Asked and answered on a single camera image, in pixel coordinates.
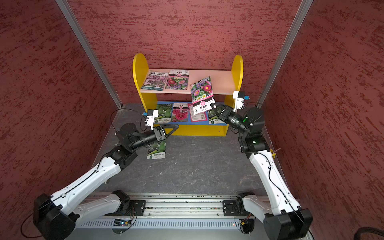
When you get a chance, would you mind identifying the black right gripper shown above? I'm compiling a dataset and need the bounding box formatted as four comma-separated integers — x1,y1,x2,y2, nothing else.
210,102,250,134

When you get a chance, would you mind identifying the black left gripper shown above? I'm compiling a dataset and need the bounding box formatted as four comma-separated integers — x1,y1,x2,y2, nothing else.
130,124,179,151

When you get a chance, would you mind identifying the aster seed bag top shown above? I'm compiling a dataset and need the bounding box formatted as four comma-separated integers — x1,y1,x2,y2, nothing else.
191,77,215,115

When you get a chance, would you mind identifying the green gourd seed bag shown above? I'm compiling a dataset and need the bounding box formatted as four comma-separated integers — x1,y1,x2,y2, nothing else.
147,140,167,160

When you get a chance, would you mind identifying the pink flower seed bag top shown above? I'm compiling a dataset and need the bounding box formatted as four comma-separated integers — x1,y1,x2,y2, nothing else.
165,70,190,90

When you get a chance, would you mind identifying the pink flower seed bag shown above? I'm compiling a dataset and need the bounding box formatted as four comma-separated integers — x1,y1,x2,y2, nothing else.
165,70,190,90
171,103,190,122

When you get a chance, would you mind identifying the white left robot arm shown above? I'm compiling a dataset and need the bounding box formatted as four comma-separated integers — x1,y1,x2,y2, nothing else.
33,123,179,240

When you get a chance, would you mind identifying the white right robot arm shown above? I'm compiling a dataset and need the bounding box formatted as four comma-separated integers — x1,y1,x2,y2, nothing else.
211,103,313,240

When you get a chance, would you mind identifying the green seed bag lower right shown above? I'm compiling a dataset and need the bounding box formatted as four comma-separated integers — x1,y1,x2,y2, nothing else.
207,109,225,125

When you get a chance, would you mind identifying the pink flower seed bag lower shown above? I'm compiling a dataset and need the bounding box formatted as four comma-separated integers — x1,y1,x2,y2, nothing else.
171,103,190,122

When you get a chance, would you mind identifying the pink back-side seed bag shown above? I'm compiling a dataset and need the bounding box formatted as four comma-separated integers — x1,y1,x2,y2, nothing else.
188,104,208,123

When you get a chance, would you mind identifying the green seed bag lower left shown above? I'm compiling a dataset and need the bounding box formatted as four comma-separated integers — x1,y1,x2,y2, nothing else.
154,104,173,124

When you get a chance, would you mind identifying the yellow shelf unit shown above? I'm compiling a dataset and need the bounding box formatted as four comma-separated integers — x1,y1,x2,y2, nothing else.
133,53,244,137

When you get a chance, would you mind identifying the purple flower seed bag top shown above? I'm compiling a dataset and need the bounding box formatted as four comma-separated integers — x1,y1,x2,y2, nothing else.
141,71,169,91

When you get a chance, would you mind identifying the yellow pen cup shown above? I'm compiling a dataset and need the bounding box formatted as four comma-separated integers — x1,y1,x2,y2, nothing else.
270,148,281,159

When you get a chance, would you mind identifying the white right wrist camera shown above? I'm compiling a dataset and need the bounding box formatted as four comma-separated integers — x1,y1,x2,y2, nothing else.
233,91,250,113

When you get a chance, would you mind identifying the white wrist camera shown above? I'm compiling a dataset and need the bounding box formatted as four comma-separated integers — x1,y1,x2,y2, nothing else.
233,91,250,113
143,110,159,130

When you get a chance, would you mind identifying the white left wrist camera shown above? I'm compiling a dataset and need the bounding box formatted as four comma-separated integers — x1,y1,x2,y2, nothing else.
143,110,159,130

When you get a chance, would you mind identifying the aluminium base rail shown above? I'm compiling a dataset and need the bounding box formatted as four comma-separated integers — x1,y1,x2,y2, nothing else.
49,191,316,240

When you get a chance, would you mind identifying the aluminium corner post right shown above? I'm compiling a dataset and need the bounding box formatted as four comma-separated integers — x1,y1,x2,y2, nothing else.
256,0,313,108

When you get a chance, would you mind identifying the aluminium corner post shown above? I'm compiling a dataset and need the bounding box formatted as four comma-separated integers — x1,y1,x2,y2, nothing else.
56,0,123,109
256,0,313,108

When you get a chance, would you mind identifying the aluminium corner post left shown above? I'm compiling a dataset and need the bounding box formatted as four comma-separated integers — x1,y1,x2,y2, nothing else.
56,0,123,109

